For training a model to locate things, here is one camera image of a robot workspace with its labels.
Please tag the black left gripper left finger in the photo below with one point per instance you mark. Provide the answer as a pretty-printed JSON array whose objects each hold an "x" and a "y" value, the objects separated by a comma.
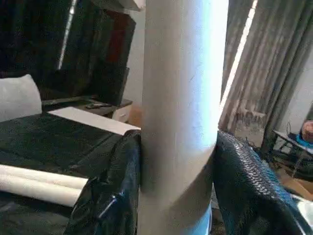
[{"x": 115, "y": 191}]

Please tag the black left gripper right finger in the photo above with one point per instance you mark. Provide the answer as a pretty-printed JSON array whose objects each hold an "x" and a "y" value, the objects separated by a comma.
[{"x": 249, "y": 191}]

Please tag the white flat board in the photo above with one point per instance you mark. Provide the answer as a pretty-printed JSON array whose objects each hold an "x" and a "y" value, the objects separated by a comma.
[{"x": 97, "y": 120}]

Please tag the dark wood side table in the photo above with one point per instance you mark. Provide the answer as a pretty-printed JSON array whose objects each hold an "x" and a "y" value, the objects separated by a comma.
[{"x": 119, "y": 110}]

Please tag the black work mat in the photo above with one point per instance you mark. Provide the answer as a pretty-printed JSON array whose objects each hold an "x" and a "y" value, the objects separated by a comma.
[{"x": 49, "y": 142}]

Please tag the black flat monitor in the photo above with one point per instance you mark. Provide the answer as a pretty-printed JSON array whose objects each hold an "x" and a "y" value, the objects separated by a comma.
[{"x": 110, "y": 85}]

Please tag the grey curtain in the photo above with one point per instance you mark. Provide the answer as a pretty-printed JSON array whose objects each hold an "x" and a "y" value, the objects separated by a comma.
[{"x": 269, "y": 61}]

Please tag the grey cushion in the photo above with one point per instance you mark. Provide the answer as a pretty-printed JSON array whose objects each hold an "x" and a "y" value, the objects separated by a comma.
[{"x": 19, "y": 98}]

